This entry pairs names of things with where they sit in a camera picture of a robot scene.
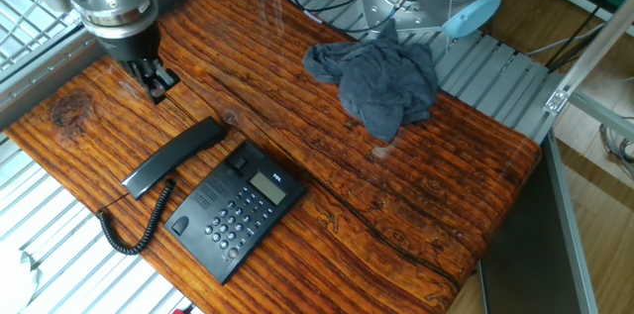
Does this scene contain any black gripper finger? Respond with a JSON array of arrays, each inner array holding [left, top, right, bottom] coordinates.
[[148, 58, 180, 95], [129, 61, 167, 106]]

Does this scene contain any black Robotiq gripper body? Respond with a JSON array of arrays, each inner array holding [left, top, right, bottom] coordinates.
[[96, 21, 164, 77]]

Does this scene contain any black telephone handset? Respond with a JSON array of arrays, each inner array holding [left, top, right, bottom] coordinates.
[[121, 116, 229, 201]]

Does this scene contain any black telephone cord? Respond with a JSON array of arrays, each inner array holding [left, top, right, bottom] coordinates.
[[96, 178, 177, 257]]

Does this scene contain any black desk telephone base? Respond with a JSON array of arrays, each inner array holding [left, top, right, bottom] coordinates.
[[162, 140, 308, 285]]

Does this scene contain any dark grey crumpled cloth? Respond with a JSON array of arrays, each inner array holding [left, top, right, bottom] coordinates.
[[301, 19, 441, 144]]

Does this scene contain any white crumpled sheet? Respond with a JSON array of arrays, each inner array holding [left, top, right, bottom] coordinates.
[[0, 249, 41, 314]]

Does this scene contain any grey metal side panel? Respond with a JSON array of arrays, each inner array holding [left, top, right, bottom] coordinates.
[[477, 135, 598, 314]]

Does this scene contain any white wire mesh panel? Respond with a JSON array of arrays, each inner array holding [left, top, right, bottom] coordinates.
[[0, 0, 83, 73]]

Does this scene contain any aluminium frame bar with bracket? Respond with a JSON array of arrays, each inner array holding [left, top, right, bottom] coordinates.
[[543, 1, 634, 142]]

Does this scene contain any grey floor cable bundle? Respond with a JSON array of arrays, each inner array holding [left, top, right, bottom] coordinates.
[[598, 123, 634, 176]]

